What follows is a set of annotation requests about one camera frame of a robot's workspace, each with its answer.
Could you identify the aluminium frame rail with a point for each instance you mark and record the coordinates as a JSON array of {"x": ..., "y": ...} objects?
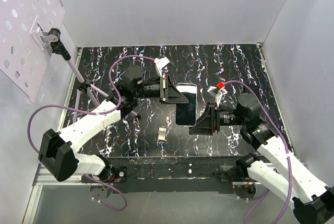
[{"x": 44, "y": 178}]

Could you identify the dark phone blue edge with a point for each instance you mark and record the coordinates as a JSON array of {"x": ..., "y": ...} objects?
[{"x": 186, "y": 113}]

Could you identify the tripod stand lilac black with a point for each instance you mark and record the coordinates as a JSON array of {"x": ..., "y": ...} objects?
[{"x": 87, "y": 86}]

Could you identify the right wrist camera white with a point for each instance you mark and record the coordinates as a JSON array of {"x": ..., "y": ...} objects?
[{"x": 217, "y": 92}]

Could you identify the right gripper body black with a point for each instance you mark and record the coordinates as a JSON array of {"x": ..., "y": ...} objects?
[{"x": 216, "y": 115}]

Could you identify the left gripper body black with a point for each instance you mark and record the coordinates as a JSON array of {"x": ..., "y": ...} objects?
[{"x": 163, "y": 85}]

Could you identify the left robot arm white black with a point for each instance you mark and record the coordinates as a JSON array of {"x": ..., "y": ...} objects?
[{"x": 59, "y": 150}]

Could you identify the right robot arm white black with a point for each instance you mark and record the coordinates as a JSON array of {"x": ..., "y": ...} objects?
[{"x": 310, "y": 198}]

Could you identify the perforated lilac metal plate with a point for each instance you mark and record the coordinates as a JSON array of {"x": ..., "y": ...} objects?
[{"x": 25, "y": 45}]

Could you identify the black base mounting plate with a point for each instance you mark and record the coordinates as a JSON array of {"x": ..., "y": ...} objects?
[{"x": 179, "y": 174}]

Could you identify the small white plastic clip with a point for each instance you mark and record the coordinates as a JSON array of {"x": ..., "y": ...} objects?
[{"x": 162, "y": 134}]

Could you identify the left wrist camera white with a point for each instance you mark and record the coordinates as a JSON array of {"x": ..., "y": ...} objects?
[{"x": 160, "y": 64}]

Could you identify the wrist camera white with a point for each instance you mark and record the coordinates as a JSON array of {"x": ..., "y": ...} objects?
[
  {"x": 217, "y": 92},
  {"x": 160, "y": 64}
]

